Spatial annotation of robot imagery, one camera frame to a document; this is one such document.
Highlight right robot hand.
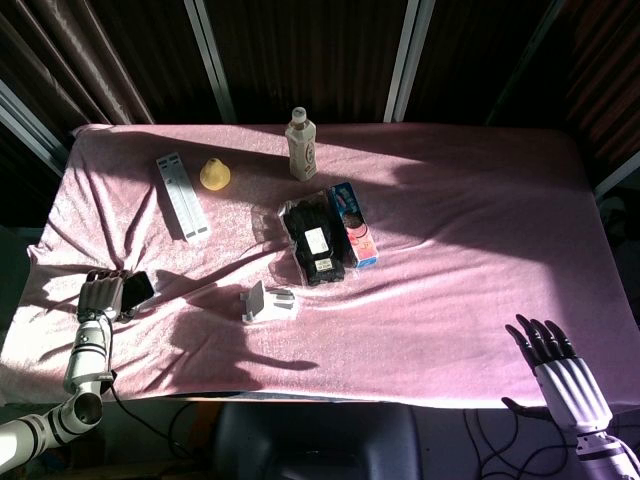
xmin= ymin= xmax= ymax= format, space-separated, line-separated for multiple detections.
xmin=501 ymin=313 xmax=614 ymax=436

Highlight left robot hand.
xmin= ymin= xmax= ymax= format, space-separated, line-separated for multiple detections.
xmin=75 ymin=268 xmax=138 ymax=324

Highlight blue smartphone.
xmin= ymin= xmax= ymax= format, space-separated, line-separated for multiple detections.
xmin=119 ymin=270 xmax=156 ymax=312

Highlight white phone stand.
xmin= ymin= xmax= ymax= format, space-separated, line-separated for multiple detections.
xmin=239 ymin=279 xmax=300 ymax=325

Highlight white power strip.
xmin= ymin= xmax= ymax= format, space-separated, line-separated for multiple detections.
xmin=155 ymin=151 xmax=211 ymax=242

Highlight yellow pear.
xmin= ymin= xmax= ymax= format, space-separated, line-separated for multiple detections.
xmin=199 ymin=157 xmax=232 ymax=192

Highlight black items in clear bag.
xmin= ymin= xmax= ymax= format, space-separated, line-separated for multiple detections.
xmin=277 ymin=195 xmax=351 ymax=288

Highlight pink towel cloth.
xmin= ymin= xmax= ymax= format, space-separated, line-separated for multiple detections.
xmin=0 ymin=122 xmax=640 ymax=410

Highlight milk tea bottle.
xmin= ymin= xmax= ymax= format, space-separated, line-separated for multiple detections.
xmin=284 ymin=106 xmax=319 ymax=183

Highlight black chair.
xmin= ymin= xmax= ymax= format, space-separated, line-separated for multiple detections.
xmin=213 ymin=402 xmax=421 ymax=480

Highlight blue cookie box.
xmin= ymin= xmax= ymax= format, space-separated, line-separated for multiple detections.
xmin=327 ymin=181 xmax=380 ymax=270

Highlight dark curtain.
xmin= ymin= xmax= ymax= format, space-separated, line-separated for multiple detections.
xmin=0 ymin=0 xmax=640 ymax=211

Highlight black floor cables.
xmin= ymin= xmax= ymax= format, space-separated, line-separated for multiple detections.
xmin=462 ymin=407 xmax=581 ymax=480

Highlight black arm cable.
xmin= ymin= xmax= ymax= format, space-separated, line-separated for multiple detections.
xmin=97 ymin=317 xmax=201 ymax=464

